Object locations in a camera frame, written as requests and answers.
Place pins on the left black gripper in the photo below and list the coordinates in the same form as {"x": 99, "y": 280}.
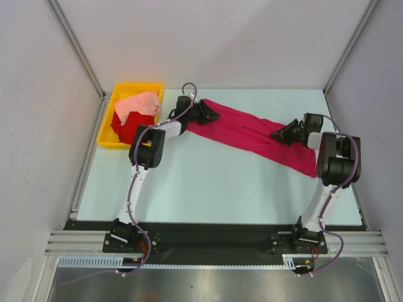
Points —
{"x": 207, "y": 114}

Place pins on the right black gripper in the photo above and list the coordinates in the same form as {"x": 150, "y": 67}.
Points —
{"x": 284, "y": 133}

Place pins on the magenta t shirt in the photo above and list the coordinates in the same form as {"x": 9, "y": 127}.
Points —
{"x": 248, "y": 132}

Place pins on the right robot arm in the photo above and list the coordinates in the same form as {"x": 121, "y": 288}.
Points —
{"x": 338, "y": 166}

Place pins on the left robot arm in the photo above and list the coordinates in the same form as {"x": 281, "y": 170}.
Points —
{"x": 145, "y": 154}

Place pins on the light pink t shirt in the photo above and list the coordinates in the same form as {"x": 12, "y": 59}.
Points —
{"x": 145, "y": 103}

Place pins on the red t shirt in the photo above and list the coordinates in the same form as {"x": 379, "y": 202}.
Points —
{"x": 126, "y": 132}

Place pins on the yellow plastic bin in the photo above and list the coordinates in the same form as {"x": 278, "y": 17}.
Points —
{"x": 107, "y": 138}

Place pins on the left aluminium frame post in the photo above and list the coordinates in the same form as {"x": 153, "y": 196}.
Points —
{"x": 68, "y": 31}

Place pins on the aluminium frame post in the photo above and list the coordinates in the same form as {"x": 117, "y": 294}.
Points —
{"x": 68, "y": 31}
{"x": 352, "y": 43}

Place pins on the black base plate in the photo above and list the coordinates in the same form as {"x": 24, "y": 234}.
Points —
{"x": 198, "y": 240}

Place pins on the right aluminium frame post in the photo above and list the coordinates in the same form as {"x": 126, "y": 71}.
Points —
{"x": 352, "y": 43}

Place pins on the white slotted cable duct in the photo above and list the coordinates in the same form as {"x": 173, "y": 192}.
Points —
{"x": 131, "y": 262}

